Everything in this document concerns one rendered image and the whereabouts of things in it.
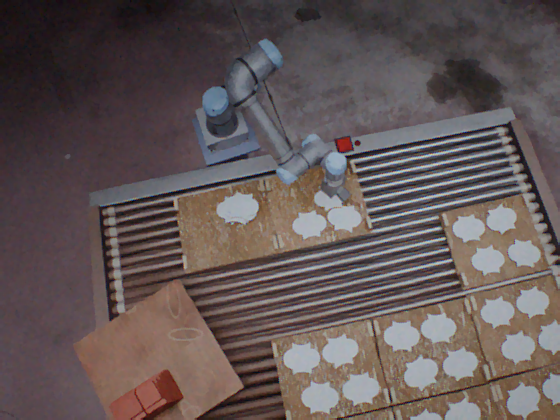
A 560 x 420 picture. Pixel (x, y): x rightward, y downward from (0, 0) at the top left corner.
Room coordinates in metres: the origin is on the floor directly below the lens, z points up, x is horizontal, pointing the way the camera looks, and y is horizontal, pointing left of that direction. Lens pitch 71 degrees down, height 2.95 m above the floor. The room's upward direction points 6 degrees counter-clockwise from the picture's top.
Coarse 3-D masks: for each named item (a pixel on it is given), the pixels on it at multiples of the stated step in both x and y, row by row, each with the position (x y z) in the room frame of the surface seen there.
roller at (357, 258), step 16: (416, 240) 0.50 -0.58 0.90; (432, 240) 0.48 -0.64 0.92; (352, 256) 0.46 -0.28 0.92; (368, 256) 0.45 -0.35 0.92; (384, 256) 0.44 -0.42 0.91; (272, 272) 0.43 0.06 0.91; (288, 272) 0.42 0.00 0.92; (304, 272) 0.41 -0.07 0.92; (192, 288) 0.40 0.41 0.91; (208, 288) 0.39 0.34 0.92; (224, 288) 0.38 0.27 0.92; (240, 288) 0.38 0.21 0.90; (128, 304) 0.35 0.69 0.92
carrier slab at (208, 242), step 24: (216, 192) 0.81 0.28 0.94; (240, 192) 0.80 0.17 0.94; (192, 216) 0.71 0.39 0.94; (216, 216) 0.70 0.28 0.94; (264, 216) 0.67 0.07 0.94; (192, 240) 0.60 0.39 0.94; (216, 240) 0.59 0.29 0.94; (240, 240) 0.58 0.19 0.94; (264, 240) 0.57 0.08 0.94; (192, 264) 0.49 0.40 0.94; (216, 264) 0.48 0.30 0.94
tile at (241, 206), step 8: (232, 200) 0.74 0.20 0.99; (240, 200) 0.74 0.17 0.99; (248, 200) 0.74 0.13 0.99; (232, 208) 0.71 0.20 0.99; (240, 208) 0.70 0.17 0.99; (248, 208) 0.70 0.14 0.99; (256, 208) 0.70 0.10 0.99; (232, 216) 0.67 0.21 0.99; (240, 216) 0.67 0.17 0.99; (248, 216) 0.67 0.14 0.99
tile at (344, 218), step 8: (336, 208) 0.67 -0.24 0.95; (344, 208) 0.67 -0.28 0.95; (352, 208) 0.66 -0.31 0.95; (328, 216) 0.64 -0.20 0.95; (336, 216) 0.63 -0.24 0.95; (344, 216) 0.63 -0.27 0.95; (352, 216) 0.63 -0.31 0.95; (360, 216) 0.62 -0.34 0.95; (336, 224) 0.60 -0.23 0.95; (344, 224) 0.59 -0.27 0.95; (352, 224) 0.59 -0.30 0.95
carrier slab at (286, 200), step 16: (304, 176) 0.84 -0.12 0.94; (320, 176) 0.83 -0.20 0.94; (352, 176) 0.82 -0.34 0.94; (272, 192) 0.78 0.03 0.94; (288, 192) 0.77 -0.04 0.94; (304, 192) 0.76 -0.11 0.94; (352, 192) 0.74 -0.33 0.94; (272, 208) 0.71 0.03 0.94; (288, 208) 0.70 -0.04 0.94; (304, 208) 0.69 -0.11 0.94; (320, 208) 0.68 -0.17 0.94; (288, 224) 0.63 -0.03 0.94; (288, 240) 0.55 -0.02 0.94; (304, 240) 0.55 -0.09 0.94; (320, 240) 0.54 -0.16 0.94; (336, 240) 0.53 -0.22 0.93
